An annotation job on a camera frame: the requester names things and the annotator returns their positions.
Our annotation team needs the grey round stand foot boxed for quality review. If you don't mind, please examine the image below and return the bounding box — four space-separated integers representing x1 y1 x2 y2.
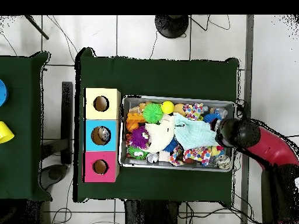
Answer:
39 164 68 187

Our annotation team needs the small colourful dotted cloth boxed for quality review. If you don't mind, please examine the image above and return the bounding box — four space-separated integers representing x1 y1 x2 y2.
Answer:
183 103 204 121

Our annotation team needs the orange toy building block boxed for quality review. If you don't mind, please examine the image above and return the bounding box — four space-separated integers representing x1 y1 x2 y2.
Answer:
127 113 147 132

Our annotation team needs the cream white cloth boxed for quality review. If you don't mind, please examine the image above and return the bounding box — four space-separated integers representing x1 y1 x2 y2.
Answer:
145 114 178 154

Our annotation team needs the wooden box with three holes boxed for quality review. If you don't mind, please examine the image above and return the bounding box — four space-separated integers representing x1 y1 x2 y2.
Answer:
83 87 121 183

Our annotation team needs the silver crushed can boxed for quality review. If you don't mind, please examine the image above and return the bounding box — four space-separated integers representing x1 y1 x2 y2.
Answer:
215 155 232 170

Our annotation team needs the yellow ball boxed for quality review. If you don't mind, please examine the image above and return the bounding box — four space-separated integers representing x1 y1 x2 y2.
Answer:
161 100 175 115

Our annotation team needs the green spiky rubber ball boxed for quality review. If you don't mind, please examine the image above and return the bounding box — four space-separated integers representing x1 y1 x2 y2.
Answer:
142 102 165 124

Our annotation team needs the mint green cloth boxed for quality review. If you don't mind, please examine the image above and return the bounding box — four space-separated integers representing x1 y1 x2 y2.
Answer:
173 113 220 151

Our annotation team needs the large colourful dotted cloth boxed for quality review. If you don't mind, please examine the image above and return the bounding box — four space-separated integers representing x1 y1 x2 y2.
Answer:
169 145 213 166

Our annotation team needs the tan orange ball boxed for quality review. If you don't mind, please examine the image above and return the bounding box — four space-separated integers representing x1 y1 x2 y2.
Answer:
173 103 186 116

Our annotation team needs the green toy with white eyes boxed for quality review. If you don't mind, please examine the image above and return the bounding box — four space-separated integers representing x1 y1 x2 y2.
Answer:
128 146 150 160

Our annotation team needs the yellow cup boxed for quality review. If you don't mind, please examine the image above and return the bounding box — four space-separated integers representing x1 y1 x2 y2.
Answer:
0 121 15 144

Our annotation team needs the black pole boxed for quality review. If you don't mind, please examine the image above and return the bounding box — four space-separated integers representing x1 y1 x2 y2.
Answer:
24 15 50 40

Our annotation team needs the dark green table cloth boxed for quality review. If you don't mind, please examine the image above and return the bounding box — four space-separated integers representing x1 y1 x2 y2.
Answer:
74 46 241 206

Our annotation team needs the black panel stand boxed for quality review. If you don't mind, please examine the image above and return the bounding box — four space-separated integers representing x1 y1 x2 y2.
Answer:
61 81 74 164

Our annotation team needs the blue round object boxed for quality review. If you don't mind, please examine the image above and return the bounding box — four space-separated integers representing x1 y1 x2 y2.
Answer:
0 79 9 106

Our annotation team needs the black round stand base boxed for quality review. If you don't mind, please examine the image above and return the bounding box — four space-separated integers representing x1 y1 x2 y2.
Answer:
155 15 190 39

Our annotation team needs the shallow clear mesh bin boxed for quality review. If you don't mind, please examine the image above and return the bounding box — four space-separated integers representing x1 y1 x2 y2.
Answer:
119 95 236 173

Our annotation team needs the purple spiky ball with eyes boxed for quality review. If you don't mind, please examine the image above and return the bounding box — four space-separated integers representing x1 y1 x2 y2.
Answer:
129 127 151 150

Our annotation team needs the green cloth side table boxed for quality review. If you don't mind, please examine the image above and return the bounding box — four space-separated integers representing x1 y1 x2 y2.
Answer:
0 51 51 201

